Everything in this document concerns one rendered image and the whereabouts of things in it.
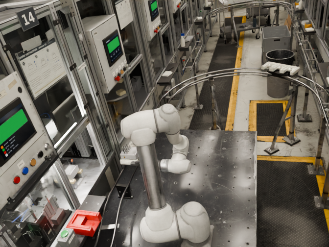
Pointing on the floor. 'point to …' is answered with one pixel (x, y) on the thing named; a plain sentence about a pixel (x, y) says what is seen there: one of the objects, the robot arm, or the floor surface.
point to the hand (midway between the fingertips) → (135, 163)
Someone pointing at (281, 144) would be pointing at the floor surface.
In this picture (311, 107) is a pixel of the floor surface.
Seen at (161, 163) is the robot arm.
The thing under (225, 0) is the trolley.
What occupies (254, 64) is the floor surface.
